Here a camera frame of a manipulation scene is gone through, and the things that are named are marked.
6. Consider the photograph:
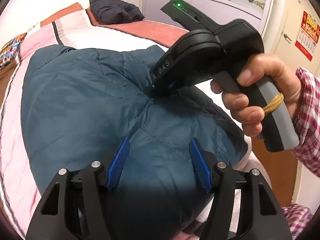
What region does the teal puffer jacket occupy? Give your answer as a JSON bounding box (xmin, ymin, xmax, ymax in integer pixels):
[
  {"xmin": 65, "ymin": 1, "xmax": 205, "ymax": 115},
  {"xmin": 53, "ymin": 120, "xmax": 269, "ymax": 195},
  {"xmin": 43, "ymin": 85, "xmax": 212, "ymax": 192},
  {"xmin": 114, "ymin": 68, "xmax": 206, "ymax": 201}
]
[{"xmin": 21, "ymin": 45, "xmax": 248, "ymax": 239}]

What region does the plaid shirt right forearm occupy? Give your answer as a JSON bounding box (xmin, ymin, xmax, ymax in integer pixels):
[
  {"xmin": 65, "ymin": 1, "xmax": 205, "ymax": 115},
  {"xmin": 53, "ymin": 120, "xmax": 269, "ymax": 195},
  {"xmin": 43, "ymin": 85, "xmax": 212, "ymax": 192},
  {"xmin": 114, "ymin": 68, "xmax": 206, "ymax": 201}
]
[{"xmin": 292, "ymin": 67, "xmax": 319, "ymax": 176}]

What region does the person's right hand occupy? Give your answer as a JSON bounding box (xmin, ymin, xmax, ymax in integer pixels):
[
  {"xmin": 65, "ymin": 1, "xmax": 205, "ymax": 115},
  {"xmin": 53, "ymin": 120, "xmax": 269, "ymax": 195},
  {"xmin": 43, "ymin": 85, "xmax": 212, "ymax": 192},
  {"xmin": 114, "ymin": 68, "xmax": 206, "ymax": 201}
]
[{"xmin": 210, "ymin": 54, "xmax": 302, "ymax": 137}]

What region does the dark navy folded jacket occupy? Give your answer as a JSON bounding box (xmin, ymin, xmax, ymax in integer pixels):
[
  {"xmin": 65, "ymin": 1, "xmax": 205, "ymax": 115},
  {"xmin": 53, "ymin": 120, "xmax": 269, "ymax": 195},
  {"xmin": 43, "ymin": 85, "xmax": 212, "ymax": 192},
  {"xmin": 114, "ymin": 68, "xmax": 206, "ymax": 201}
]
[{"xmin": 89, "ymin": 0, "xmax": 145, "ymax": 25}]

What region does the striped plush bed blanket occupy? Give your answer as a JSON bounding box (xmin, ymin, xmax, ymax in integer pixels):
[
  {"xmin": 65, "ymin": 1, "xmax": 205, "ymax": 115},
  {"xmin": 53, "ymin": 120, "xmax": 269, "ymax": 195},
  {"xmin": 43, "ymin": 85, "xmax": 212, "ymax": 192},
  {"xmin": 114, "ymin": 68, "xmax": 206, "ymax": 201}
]
[{"xmin": 1, "ymin": 10, "xmax": 263, "ymax": 239}]

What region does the colourful patterned pillow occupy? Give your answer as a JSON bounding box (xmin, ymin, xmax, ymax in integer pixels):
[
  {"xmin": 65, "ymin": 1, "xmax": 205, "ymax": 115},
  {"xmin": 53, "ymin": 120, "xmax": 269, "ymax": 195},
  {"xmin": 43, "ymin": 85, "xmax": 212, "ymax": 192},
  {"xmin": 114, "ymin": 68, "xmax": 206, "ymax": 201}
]
[{"xmin": 0, "ymin": 33, "xmax": 27, "ymax": 69}]

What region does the brown wooden bed frame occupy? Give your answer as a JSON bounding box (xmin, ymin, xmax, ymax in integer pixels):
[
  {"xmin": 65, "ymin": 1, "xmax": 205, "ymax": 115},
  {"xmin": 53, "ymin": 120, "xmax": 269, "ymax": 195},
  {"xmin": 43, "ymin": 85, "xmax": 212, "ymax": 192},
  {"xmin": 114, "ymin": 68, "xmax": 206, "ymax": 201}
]
[{"xmin": 252, "ymin": 137, "xmax": 298, "ymax": 207}]

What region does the cream door with handle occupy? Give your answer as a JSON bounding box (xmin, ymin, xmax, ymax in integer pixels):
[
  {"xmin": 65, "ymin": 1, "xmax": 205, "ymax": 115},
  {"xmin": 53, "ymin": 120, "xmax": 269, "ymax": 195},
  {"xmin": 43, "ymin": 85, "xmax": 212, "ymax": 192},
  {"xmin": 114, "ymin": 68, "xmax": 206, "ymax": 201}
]
[{"xmin": 274, "ymin": 0, "xmax": 319, "ymax": 75}]

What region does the red wall calendar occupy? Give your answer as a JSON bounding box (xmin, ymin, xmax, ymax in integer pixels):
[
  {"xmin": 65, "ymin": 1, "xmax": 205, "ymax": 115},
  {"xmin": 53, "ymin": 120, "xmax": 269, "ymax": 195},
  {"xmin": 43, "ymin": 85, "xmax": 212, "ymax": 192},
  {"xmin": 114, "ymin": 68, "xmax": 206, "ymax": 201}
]
[{"xmin": 295, "ymin": 11, "xmax": 319, "ymax": 61}]

